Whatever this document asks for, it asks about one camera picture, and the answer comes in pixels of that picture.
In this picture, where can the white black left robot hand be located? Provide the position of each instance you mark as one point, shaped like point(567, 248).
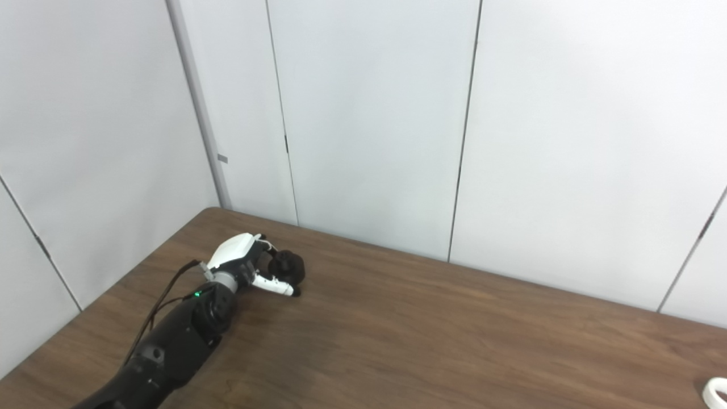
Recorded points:
point(233, 250)

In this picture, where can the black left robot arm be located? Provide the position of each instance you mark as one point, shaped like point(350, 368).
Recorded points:
point(176, 341)

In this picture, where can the grey wall corner post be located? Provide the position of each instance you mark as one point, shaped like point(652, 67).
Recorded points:
point(199, 113)

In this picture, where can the round black part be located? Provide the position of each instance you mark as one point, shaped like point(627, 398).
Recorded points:
point(288, 267)

